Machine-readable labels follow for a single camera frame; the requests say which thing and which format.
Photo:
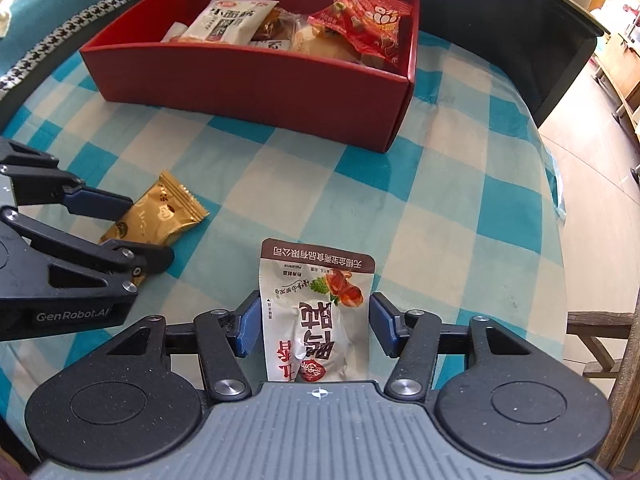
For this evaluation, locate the wooden media cabinet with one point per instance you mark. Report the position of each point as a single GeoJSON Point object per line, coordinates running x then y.
{"type": "Point", "coordinates": [625, 75]}

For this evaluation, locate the red cardboard box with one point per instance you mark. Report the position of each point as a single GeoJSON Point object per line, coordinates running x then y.
{"type": "Point", "coordinates": [250, 80]}

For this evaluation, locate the dark coffee table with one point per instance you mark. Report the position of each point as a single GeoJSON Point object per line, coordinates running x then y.
{"type": "Point", "coordinates": [500, 45]}

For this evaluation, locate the white bread packet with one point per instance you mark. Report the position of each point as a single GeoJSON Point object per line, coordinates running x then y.
{"type": "Point", "coordinates": [225, 22]}

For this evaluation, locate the yellow steamed cake packet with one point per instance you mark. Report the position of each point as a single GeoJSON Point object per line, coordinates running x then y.
{"type": "Point", "coordinates": [325, 50]}

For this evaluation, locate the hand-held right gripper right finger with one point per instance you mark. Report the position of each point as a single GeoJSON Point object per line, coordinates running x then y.
{"type": "Point", "coordinates": [382, 322]}

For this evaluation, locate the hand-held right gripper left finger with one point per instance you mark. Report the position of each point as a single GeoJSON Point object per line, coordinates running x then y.
{"type": "Point", "coordinates": [248, 327]}

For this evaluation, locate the weathered wooden stool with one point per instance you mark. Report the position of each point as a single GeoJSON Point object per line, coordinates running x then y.
{"type": "Point", "coordinates": [600, 322]}

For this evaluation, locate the white cloth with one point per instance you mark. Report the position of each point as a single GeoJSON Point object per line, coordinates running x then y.
{"type": "Point", "coordinates": [5, 12]}

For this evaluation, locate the gold snack packet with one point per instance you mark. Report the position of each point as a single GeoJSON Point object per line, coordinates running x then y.
{"type": "Point", "coordinates": [155, 215]}

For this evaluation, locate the crinkled red snack packet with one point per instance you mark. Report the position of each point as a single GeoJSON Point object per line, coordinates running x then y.
{"type": "Point", "coordinates": [370, 20]}

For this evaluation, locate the light blue plastic bag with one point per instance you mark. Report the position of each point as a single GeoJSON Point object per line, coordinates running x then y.
{"type": "Point", "coordinates": [557, 195]}

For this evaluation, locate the white duck meat pouch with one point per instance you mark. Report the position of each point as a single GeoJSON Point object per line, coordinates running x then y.
{"type": "Point", "coordinates": [315, 310]}

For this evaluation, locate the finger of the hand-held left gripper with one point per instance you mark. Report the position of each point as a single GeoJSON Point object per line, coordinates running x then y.
{"type": "Point", "coordinates": [97, 202]}
{"type": "Point", "coordinates": [75, 247]}

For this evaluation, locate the blue checkered tablecloth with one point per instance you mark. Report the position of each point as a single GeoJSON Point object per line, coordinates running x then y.
{"type": "Point", "coordinates": [400, 220]}

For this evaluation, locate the white wafer packet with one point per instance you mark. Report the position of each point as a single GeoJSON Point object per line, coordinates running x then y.
{"type": "Point", "coordinates": [277, 44]}

